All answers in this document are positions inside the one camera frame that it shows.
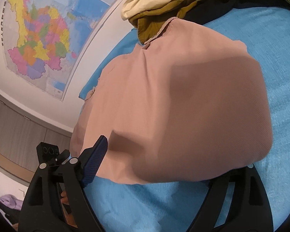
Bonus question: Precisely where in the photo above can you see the colourful wall map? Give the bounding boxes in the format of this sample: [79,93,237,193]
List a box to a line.
[1,0,109,100]

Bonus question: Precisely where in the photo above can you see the pink beige coat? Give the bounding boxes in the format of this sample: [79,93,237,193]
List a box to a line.
[70,18,273,184]

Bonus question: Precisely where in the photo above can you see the grey wardrobe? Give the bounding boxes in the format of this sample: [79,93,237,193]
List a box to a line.
[0,95,72,184]

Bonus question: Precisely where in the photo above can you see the purple cloth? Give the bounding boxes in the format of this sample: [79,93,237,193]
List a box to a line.
[0,194,23,211]

